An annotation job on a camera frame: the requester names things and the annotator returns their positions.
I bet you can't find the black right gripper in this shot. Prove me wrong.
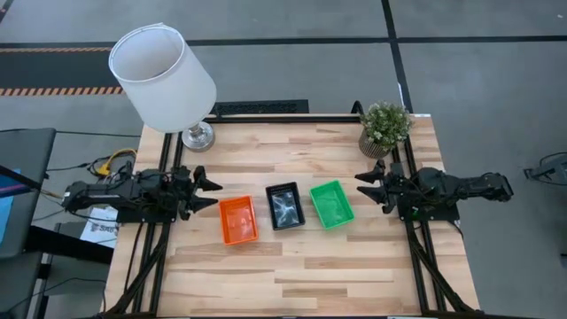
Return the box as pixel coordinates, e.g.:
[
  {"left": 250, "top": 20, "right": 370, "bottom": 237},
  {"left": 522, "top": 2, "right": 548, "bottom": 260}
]
[{"left": 353, "top": 159, "right": 407, "bottom": 215}]

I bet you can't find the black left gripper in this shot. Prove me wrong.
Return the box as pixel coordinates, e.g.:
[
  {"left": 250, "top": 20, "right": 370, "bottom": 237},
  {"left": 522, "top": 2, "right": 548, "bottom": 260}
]
[{"left": 170, "top": 165, "right": 224, "bottom": 222}]

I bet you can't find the orange plastic basket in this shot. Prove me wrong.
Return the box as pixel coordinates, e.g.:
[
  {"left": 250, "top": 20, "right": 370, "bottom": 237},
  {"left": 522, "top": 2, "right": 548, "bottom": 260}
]
[{"left": 218, "top": 194, "right": 260, "bottom": 246}]

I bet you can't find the green plastic basket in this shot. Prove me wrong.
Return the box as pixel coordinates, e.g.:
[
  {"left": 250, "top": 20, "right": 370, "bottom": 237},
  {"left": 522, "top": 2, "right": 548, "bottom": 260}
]
[{"left": 308, "top": 178, "right": 356, "bottom": 230}]

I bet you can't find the black plastic basket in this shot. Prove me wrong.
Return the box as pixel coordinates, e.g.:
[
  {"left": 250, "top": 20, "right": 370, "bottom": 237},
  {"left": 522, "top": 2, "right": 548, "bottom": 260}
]
[{"left": 265, "top": 181, "right": 307, "bottom": 231}]

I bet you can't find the chrome lamp base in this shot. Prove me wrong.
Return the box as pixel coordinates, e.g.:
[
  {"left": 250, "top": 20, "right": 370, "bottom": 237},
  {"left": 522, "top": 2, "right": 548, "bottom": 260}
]
[{"left": 181, "top": 120, "right": 216, "bottom": 152}]

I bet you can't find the potted green plant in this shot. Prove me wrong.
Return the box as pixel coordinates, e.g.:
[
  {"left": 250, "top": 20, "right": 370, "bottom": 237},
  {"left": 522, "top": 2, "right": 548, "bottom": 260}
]
[{"left": 357, "top": 100, "right": 414, "bottom": 160}]

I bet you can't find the black perforated panel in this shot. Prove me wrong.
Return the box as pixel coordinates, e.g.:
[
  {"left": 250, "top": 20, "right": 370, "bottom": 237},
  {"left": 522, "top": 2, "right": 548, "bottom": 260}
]
[{"left": 209, "top": 98, "right": 310, "bottom": 117}]

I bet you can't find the white printed paper sign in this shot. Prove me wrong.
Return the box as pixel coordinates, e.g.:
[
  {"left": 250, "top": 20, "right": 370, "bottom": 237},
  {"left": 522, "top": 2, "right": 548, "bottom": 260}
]
[{"left": 79, "top": 206, "right": 120, "bottom": 250}]

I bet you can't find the black tripod base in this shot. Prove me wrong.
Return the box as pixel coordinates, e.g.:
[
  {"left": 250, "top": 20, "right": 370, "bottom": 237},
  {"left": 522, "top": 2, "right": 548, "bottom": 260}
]
[{"left": 523, "top": 151, "right": 567, "bottom": 188}]

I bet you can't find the blue panel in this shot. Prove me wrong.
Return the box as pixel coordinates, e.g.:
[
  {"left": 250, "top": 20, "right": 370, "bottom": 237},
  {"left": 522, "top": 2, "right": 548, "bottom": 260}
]
[{"left": 0, "top": 167, "right": 22, "bottom": 245}]

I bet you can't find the black aluminium frame rail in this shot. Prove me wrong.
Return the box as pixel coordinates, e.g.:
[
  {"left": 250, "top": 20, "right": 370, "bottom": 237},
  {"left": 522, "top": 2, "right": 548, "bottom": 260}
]
[
  {"left": 202, "top": 115, "right": 361, "bottom": 125},
  {"left": 104, "top": 131, "right": 185, "bottom": 316},
  {"left": 389, "top": 130, "right": 475, "bottom": 316}
]

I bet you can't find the yellow cable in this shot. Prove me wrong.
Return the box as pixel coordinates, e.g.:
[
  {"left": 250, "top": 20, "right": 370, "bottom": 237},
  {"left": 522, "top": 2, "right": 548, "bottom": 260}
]
[{"left": 88, "top": 147, "right": 139, "bottom": 178}]

